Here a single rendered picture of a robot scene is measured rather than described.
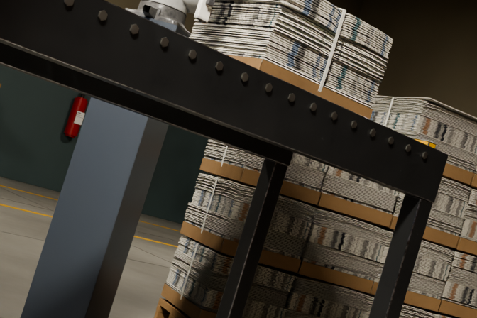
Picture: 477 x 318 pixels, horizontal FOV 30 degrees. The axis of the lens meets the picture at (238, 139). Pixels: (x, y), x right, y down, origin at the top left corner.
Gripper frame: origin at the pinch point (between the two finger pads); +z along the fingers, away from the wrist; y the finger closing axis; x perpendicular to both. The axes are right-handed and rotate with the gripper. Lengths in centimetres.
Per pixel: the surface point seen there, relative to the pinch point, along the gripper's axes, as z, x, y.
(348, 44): -3.1, -31.6, -14.1
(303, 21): -3.0, -16.4, -13.8
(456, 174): 8, -146, 28
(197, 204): 44, -82, 81
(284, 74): 9.4, -15.1, -14.2
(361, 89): 4.9, -40.6, -13.6
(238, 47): 6.2, -9.0, -4.0
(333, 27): -5.0, -25.6, -14.0
